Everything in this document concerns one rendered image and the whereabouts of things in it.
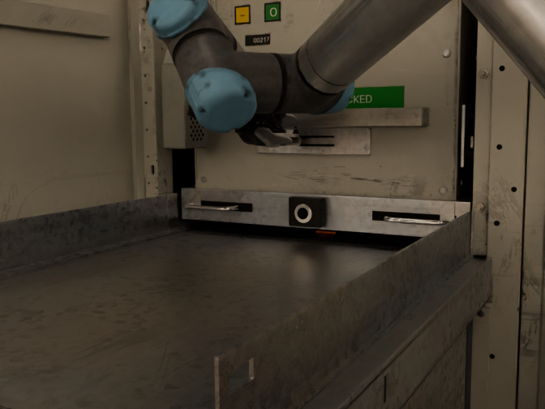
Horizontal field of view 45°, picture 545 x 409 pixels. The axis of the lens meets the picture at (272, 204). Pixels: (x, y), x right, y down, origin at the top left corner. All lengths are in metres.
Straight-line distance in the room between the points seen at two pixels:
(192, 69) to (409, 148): 0.42
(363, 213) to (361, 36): 0.44
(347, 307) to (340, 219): 0.56
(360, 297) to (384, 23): 0.28
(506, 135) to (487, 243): 0.16
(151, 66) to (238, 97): 0.52
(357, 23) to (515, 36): 0.37
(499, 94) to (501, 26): 0.63
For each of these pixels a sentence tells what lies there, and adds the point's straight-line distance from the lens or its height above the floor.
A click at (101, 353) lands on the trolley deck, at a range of 0.62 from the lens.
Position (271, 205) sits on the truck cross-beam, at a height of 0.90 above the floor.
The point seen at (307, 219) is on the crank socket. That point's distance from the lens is 1.11.
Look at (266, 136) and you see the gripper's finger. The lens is 1.06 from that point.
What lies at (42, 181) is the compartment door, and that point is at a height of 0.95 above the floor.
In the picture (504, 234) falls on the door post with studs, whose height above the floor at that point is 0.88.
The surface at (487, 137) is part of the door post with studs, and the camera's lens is 1.01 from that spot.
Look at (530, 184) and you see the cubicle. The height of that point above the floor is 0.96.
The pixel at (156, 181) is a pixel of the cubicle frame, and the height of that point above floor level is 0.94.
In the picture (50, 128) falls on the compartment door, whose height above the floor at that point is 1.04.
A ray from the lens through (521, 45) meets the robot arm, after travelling 0.37.
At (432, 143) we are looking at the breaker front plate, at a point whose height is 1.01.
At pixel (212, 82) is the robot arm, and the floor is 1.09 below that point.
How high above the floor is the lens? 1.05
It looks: 7 degrees down
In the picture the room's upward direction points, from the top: 1 degrees counter-clockwise
